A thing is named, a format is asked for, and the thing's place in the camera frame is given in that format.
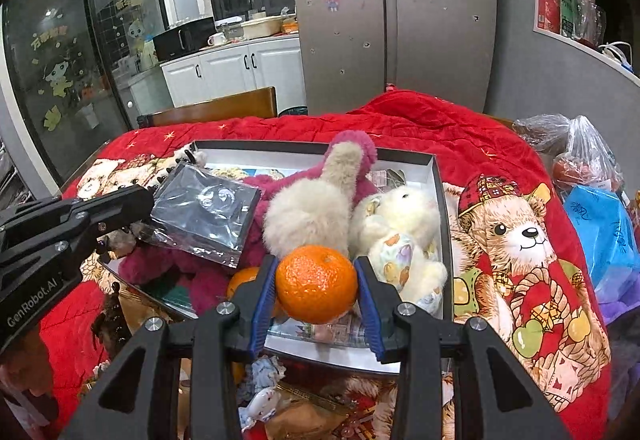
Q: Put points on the brown paper packet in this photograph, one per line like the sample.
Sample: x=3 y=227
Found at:
x=140 y=302
x=300 y=420

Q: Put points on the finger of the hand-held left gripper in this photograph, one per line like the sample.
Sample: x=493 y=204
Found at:
x=125 y=206

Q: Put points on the purple cloth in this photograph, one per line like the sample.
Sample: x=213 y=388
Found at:
x=622 y=309

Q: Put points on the silver double-door fridge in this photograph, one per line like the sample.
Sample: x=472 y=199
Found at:
x=440 y=20

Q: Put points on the cream plush toy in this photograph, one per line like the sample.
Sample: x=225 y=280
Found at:
x=395 y=225

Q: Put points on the tangerine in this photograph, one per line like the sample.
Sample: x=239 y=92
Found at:
x=315 y=282
x=242 y=282

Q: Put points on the glass sliding door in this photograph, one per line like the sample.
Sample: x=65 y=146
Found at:
x=50 y=45

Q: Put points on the dark shallow box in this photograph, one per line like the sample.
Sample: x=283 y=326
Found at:
x=300 y=151

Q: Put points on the red printed blanket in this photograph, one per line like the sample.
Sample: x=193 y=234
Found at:
x=410 y=120

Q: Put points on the magenta plush toy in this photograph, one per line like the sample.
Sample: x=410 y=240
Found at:
x=165 y=267

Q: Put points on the white fluffy toy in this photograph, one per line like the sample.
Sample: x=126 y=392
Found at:
x=305 y=215

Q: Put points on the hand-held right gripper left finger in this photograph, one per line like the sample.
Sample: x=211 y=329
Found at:
x=262 y=305

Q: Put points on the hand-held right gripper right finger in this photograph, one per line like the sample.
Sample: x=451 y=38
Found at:
x=370 y=310

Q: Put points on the badge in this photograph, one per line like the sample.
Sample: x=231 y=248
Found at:
x=200 y=215

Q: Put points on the clear plastic container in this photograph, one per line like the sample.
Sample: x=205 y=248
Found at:
x=590 y=20

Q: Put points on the white appliance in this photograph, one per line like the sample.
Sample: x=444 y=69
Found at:
x=147 y=92

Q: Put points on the dark plastic bag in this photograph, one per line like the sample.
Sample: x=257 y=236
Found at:
x=542 y=132

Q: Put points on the white mug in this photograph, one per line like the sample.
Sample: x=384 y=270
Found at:
x=216 y=40

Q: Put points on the person's left hand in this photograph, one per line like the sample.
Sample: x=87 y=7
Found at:
x=25 y=360

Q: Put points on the green box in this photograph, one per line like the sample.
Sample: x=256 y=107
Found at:
x=567 y=10

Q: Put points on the clear plastic bag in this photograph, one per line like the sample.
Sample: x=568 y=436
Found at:
x=590 y=155

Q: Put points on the cream basin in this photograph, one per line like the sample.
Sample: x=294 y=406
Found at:
x=262 y=26

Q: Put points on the white kitchen cabinet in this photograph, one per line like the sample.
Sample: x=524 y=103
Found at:
x=225 y=70

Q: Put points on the black microwave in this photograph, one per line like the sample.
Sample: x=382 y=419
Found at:
x=180 y=40

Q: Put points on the blue plastic bag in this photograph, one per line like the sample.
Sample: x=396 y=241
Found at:
x=600 y=230

